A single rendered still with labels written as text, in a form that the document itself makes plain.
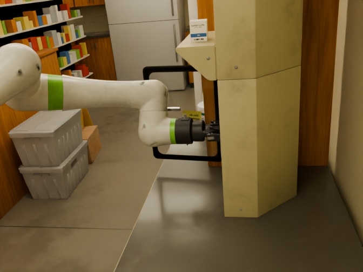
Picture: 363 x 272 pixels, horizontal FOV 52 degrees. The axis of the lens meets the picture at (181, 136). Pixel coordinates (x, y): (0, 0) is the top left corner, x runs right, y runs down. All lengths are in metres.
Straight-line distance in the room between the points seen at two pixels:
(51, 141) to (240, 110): 2.32
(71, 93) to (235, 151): 0.55
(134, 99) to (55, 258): 1.78
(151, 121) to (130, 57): 5.06
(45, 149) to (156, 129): 2.11
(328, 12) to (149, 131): 0.75
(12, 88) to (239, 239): 0.78
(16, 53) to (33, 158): 2.38
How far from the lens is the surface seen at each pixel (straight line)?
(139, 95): 1.28
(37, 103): 1.25
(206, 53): 1.09
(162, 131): 1.28
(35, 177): 3.49
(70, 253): 2.85
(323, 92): 1.52
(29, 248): 3.04
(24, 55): 1.10
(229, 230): 1.24
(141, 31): 6.21
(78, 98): 1.25
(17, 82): 1.09
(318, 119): 1.55
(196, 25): 1.17
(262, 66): 1.11
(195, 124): 1.28
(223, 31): 1.07
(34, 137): 3.29
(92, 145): 4.08
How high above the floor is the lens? 1.68
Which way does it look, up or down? 22 degrees down
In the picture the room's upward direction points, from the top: 5 degrees counter-clockwise
